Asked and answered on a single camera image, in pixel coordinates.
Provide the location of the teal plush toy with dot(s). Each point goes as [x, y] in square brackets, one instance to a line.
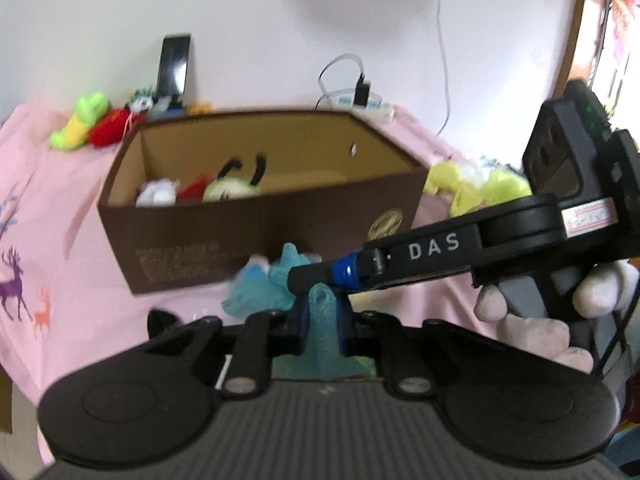
[265, 285]

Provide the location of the black charger plug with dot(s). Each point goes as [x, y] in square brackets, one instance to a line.
[362, 90]

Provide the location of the panda plush toy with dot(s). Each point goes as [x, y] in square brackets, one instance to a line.
[141, 101]

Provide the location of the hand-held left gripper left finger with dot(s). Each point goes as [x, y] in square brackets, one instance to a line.
[292, 332]

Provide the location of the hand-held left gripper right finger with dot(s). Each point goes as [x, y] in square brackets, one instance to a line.
[360, 335]

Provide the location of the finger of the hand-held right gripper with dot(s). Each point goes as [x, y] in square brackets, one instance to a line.
[345, 272]

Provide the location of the yellow soft cloth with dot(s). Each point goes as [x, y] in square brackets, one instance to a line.
[445, 180]

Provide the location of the red plush toy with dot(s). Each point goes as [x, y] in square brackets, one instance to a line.
[109, 127]

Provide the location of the lime green plush toy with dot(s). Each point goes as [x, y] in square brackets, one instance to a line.
[507, 184]

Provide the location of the white power strip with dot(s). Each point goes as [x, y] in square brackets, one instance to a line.
[365, 106]

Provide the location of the black smartphone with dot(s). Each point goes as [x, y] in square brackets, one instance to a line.
[173, 67]

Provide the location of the green plush toy white spots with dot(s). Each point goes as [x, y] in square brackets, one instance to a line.
[227, 187]

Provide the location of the pink deer print bed sheet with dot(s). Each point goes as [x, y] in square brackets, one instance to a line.
[60, 220]

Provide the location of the small red soft toy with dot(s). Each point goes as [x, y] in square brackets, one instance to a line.
[192, 190]

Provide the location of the green frog plush toy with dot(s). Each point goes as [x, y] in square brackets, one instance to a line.
[80, 120]

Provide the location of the teal cloth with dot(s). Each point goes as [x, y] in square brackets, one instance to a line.
[325, 330]

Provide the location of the yellow card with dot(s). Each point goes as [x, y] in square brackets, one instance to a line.
[200, 108]

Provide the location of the person's right hand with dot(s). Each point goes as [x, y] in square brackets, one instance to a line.
[530, 332]

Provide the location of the brown cardboard box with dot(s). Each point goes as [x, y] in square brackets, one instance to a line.
[275, 230]

